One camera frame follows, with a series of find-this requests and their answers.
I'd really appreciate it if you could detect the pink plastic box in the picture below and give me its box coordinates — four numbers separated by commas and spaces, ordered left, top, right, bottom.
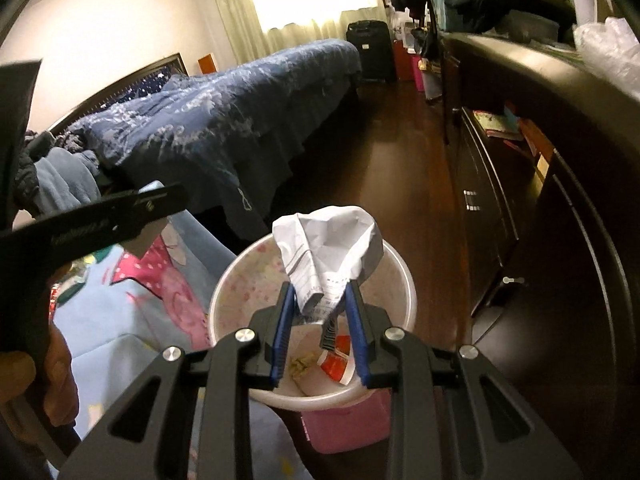
300, 387, 393, 456

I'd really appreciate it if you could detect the grey jacket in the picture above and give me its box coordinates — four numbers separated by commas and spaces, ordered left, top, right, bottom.
14, 130, 58, 216

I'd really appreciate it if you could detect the blue printed tablecloth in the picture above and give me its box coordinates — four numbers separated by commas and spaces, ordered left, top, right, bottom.
47, 207, 306, 480

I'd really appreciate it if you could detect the person's left hand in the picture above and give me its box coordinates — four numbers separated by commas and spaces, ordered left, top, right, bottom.
0, 329, 81, 427

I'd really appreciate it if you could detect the black suitcase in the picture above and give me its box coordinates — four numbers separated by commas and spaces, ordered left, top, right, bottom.
346, 20, 396, 83

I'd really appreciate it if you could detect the white plastic bucket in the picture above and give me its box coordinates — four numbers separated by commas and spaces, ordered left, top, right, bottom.
207, 232, 418, 411

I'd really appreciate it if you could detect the blue star print pillow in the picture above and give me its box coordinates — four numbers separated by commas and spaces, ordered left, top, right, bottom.
132, 60, 183, 98

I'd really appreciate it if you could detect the red box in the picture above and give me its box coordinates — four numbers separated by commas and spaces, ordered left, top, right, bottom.
394, 40, 416, 82

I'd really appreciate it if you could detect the white paper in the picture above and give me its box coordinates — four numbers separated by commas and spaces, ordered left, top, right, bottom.
272, 205, 385, 325

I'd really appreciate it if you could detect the bed with blue quilt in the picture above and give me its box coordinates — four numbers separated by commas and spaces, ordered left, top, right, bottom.
67, 40, 363, 241

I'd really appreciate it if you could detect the red book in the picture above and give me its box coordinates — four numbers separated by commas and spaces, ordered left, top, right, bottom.
517, 117, 556, 181

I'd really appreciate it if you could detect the red packet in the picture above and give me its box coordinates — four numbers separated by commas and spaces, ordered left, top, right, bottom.
320, 337, 358, 386

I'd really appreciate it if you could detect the light blue fleece garment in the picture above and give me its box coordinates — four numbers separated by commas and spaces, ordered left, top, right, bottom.
30, 147, 103, 211

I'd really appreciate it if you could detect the dark wooden headboard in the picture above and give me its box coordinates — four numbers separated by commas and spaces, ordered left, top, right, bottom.
47, 52, 190, 136

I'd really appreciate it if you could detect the dark wooden cabinet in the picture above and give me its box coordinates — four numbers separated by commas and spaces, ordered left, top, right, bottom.
440, 30, 640, 480

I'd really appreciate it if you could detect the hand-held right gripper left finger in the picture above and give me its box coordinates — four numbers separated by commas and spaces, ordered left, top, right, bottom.
57, 280, 301, 480

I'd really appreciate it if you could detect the pale curtain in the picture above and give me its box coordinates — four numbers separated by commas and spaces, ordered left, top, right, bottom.
207, 0, 388, 66

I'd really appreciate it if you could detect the clear plastic bag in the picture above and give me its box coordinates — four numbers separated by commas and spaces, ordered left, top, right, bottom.
572, 17, 640, 91

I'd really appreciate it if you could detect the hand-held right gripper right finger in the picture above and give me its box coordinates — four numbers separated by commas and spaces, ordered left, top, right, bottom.
345, 279, 586, 480

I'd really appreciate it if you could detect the green book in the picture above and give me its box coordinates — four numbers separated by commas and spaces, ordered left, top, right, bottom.
472, 110, 523, 140

